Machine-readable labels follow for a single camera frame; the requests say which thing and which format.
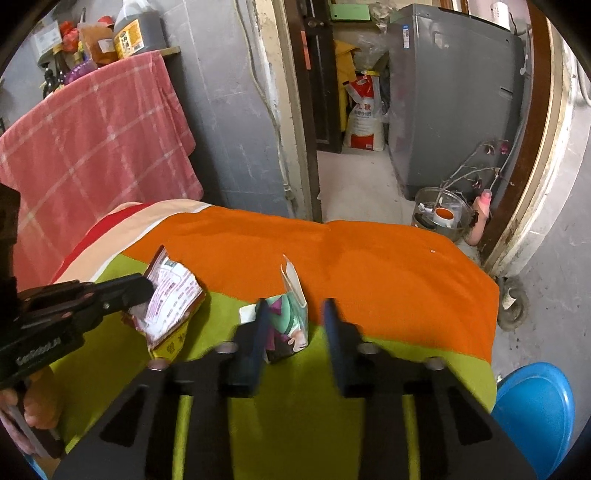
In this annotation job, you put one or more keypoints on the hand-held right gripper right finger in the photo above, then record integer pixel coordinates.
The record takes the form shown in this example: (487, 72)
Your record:
(332, 337)

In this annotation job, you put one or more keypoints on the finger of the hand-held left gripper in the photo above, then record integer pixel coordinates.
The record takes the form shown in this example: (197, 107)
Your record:
(115, 290)

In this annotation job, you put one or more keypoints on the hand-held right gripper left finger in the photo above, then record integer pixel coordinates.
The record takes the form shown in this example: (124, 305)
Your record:
(261, 332)

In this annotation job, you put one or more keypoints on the green and white carton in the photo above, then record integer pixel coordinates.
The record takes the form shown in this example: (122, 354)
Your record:
(288, 318)

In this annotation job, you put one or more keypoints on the yellow snack packet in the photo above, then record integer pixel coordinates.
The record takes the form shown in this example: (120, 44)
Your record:
(171, 286)

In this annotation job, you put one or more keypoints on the blue plastic basin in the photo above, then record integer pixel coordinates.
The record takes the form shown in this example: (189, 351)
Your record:
(535, 415)

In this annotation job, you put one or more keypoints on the person's left hand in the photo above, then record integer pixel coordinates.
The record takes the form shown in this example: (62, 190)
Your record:
(41, 408)

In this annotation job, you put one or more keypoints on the orange and green blanket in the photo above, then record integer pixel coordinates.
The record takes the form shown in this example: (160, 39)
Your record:
(369, 277)

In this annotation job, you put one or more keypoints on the pink plaid towel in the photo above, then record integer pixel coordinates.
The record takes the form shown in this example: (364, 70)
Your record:
(92, 138)

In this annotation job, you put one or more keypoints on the orange and white cup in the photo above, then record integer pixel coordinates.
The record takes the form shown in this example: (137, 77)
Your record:
(445, 216)

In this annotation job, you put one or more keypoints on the grey round floor object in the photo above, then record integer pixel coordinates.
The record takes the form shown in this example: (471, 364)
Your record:
(512, 304)

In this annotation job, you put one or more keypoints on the pink bottle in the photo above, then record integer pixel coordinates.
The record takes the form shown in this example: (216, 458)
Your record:
(480, 221)

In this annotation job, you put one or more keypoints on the white and red sack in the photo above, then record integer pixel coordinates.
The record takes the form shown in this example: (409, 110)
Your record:
(364, 124)

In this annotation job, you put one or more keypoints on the purple object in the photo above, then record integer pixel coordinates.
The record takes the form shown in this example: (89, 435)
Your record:
(81, 73)

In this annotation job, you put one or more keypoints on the dark wooden door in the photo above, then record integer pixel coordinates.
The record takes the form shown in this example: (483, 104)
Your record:
(323, 92)

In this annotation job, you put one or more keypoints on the brown snack bag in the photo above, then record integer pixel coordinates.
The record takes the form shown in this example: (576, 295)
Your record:
(99, 46)

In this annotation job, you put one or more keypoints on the grey washing machine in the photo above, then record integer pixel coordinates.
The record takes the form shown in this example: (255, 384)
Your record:
(452, 115)

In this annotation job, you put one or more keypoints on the dry flower branches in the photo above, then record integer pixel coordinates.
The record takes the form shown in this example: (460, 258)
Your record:
(502, 146)

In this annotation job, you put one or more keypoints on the red packet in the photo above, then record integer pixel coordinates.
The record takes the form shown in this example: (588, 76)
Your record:
(71, 39)

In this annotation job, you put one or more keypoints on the dark oil jug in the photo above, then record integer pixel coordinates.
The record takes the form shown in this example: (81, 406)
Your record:
(138, 32)

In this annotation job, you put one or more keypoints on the white package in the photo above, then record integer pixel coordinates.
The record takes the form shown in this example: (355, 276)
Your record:
(46, 39)

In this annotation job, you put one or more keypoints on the yellow bag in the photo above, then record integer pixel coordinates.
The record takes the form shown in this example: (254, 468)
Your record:
(344, 60)

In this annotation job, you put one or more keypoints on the clear plastic bag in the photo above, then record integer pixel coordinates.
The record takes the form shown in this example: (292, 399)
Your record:
(369, 60)

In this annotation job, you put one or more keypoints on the green box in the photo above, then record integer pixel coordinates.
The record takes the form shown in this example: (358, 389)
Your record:
(351, 11)

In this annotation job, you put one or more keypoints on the white plastic device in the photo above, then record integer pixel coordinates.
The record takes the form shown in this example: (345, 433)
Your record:
(501, 16)

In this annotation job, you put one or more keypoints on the wooden door frame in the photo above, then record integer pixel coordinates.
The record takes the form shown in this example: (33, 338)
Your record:
(521, 207)

